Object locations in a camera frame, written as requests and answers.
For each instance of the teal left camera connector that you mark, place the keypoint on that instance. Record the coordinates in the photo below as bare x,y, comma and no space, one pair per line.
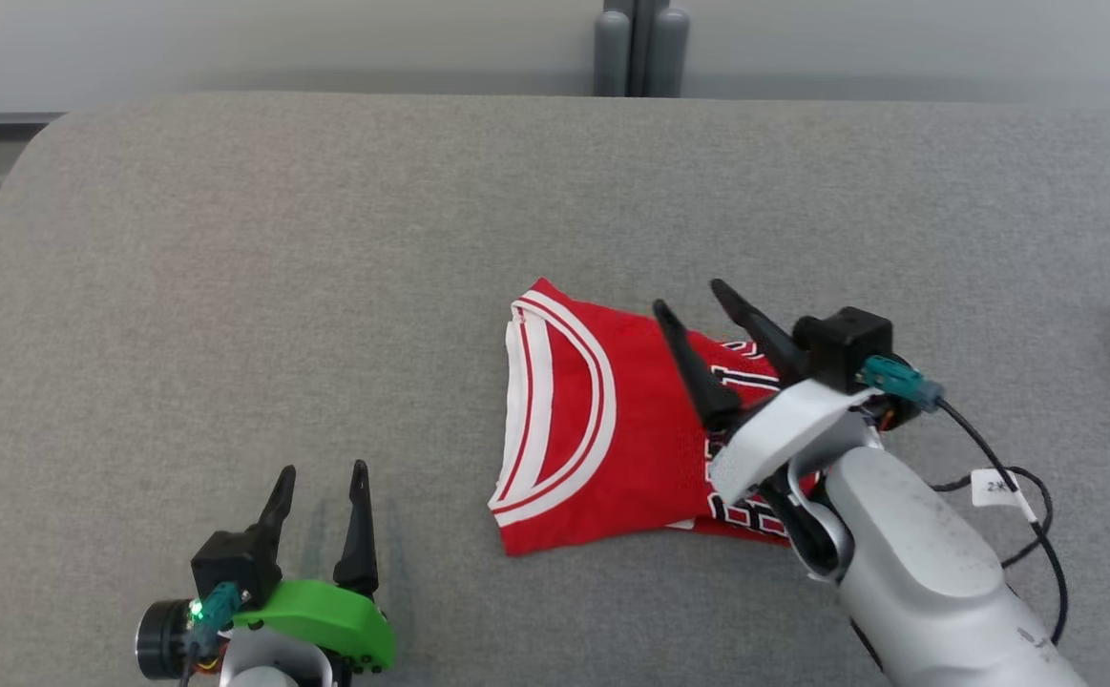
219,611

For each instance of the grey upright partition post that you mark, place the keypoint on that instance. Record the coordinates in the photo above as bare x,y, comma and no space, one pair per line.
642,48

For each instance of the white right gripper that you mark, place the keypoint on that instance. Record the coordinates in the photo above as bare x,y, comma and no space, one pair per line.
784,429

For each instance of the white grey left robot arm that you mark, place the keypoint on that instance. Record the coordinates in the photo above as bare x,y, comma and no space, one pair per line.
273,663

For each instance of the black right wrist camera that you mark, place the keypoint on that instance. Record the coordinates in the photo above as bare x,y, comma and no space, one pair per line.
841,343

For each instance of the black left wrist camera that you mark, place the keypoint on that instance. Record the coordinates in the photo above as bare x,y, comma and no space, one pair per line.
230,563

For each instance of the red basketball jersey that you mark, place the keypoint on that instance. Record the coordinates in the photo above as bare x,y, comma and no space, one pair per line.
640,429

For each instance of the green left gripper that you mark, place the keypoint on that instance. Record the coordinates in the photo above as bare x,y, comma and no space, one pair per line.
325,615

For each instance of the teal camera connector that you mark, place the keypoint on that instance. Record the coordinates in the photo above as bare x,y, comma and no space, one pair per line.
219,611
898,382

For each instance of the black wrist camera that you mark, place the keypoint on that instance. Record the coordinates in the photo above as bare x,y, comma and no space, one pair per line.
841,343
230,563

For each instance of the teal right camera connector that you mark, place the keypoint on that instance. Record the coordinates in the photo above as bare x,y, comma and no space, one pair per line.
898,382

